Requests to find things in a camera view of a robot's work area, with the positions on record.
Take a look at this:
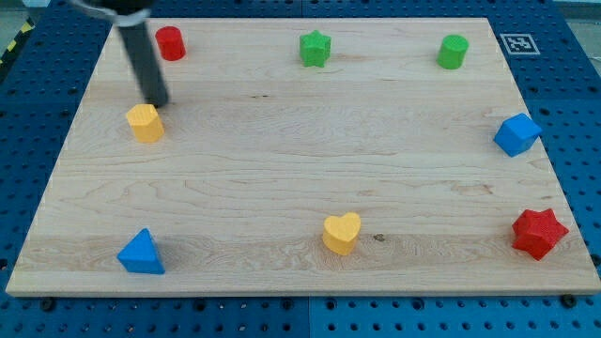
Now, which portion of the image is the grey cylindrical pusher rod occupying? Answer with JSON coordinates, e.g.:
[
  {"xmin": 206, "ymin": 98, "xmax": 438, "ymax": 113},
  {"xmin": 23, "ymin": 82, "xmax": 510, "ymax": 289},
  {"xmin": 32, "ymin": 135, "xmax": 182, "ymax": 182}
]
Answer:
[{"xmin": 118, "ymin": 22, "xmax": 169, "ymax": 107}]

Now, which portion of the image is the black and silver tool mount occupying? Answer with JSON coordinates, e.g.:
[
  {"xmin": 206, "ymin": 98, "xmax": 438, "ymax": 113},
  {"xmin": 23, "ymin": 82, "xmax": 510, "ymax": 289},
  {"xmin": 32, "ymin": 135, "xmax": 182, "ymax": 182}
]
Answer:
[{"xmin": 68, "ymin": 0, "xmax": 155, "ymax": 26}]

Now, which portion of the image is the red cylinder block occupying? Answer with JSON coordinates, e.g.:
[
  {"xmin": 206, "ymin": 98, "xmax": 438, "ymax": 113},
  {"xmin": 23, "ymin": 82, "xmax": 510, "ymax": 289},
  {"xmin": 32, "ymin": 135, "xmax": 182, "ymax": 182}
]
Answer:
[{"xmin": 155, "ymin": 26, "xmax": 186, "ymax": 61}]

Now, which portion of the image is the yellow hexagon block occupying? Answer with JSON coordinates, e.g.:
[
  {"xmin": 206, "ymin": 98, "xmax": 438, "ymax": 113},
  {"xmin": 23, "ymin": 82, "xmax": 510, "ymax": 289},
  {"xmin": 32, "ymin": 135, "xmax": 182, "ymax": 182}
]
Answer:
[{"xmin": 126, "ymin": 104, "xmax": 164, "ymax": 143}]

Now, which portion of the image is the green star block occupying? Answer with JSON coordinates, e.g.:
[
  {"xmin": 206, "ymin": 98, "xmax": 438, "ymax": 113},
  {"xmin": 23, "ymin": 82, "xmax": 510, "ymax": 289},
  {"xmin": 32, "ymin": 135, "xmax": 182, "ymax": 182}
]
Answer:
[{"xmin": 300, "ymin": 30, "xmax": 331, "ymax": 68}]

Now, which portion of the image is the blue triangle block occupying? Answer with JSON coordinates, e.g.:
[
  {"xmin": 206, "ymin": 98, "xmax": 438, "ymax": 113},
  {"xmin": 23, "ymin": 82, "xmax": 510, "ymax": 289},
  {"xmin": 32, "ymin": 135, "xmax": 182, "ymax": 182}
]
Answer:
[{"xmin": 116, "ymin": 228, "xmax": 165, "ymax": 274}]

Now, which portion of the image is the wooden board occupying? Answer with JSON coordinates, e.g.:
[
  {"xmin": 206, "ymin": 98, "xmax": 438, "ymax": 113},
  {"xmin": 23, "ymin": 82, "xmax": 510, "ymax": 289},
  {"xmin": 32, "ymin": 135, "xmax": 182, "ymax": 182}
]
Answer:
[{"xmin": 7, "ymin": 18, "xmax": 600, "ymax": 298}]

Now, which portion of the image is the yellow heart block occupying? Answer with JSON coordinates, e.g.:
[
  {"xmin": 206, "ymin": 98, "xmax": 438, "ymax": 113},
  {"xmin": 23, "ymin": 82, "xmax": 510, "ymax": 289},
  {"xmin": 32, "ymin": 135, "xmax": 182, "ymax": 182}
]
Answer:
[{"xmin": 322, "ymin": 212, "xmax": 362, "ymax": 255}]

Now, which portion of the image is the green cylinder block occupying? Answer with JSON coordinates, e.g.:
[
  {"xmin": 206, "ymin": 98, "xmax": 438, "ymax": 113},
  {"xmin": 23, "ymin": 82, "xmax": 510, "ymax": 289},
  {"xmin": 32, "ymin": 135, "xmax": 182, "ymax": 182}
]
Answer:
[{"xmin": 437, "ymin": 35, "xmax": 470, "ymax": 69}]

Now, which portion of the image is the blue cube block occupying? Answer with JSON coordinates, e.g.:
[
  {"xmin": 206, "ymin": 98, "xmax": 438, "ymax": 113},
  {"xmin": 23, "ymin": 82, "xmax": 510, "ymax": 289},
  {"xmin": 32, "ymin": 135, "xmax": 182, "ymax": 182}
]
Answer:
[{"xmin": 493, "ymin": 113, "xmax": 542, "ymax": 157}]

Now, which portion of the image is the white fiducial marker tag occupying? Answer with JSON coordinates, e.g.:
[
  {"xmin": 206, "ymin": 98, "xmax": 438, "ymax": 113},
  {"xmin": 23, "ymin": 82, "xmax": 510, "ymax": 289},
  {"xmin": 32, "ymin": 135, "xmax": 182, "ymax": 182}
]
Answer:
[{"xmin": 501, "ymin": 33, "xmax": 540, "ymax": 55}]

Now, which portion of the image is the red star block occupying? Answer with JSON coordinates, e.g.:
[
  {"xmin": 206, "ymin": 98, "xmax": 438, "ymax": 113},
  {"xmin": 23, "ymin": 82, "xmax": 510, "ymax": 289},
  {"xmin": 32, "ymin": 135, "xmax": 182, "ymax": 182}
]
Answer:
[{"xmin": 512, "ymin": 208, "xmax": 569, "ymax": 261}]

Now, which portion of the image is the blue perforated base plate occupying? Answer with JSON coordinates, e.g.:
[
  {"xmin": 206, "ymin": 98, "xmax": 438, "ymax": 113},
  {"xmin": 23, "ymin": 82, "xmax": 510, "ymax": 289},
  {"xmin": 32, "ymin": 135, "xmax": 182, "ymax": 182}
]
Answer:
[{"xmin": 1, "ymin": 0, "xmax": 600, "ymax": 337}]

